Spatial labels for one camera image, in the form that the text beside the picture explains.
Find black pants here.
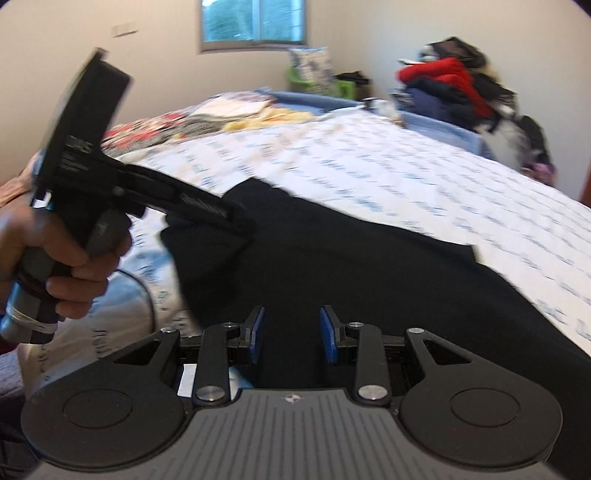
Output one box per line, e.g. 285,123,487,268
159,178,591,480

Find floral pillow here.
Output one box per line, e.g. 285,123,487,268
288,46,335,95

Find purple cloth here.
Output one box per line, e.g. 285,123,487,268
531,159,555,185

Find yellow cloth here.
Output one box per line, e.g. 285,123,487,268
222,106,319,132

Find white script-print bedspread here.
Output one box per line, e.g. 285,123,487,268
28,108,591,398

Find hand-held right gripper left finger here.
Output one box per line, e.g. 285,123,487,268
111,305,267,408

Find clear plastic bag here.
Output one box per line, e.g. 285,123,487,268
485,120,527,164

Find patchwork quilt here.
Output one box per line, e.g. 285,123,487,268
102,92,278,158

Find light blue blanket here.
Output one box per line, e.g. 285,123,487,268
268,90,497,160

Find pile of clothes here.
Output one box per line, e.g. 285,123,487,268
392,37,555,171

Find black cable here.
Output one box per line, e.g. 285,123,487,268
115,270,158,333

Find white plastic bag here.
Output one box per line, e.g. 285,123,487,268
372,98,407,127

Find green basket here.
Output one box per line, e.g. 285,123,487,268
287,67,356,100

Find window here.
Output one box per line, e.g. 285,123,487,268
199,0,308,55

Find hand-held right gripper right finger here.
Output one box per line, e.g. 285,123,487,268
320,305,478,408

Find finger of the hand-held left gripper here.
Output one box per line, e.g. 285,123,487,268
139,203,254,236
115,161,245,222

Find person's left hand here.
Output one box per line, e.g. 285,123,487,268
0,198,132,320

